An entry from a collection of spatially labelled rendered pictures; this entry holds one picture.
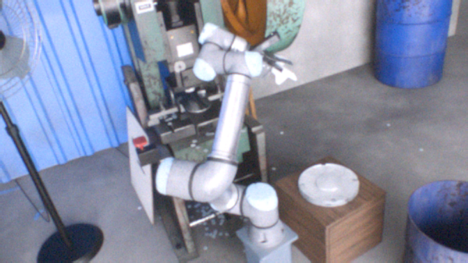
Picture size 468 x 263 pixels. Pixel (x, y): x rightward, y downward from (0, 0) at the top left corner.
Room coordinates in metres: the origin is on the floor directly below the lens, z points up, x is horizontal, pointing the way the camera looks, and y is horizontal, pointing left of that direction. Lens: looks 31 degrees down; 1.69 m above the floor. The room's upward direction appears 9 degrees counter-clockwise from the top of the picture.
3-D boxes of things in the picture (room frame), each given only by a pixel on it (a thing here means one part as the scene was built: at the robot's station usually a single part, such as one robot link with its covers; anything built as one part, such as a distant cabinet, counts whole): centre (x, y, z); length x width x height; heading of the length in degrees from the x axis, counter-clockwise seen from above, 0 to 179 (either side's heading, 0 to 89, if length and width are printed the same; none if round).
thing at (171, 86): (1.90, 0.21, 0.86); 0.20 x 0.16 x 0.05; 109
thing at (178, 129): (1.90, 0.20, 0.68); 0.45 x 0.30 x 0.06; 109
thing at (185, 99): (1.89, 0.20, 0.76); 0.15 x 0.09 x 0.05; 109
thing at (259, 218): (1.19, -0.05, 0.62); 0.13 x 0.12 x 0.14; 61
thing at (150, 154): (1.58, 0.42, 0.62); 0.10 x 0.06 x 0.20; 109
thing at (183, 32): (1.86, 0.19, 1.04); 0.17 x 0.15 x 0.30; 19
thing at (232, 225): (1.77, 0.16, 0.14); 0.59 x 0.10 x 0.05; 19
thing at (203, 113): (1.73, 0.15, 0.72); 0.25 x 0.14 x 0.14; 19
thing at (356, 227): (1.53, -0.41, 0.18); 0.40 x 0.38 x 0.35; 26
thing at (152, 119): (1.84, 0.36, 0.76); 0.17 x 0.06 x 0.10; 109
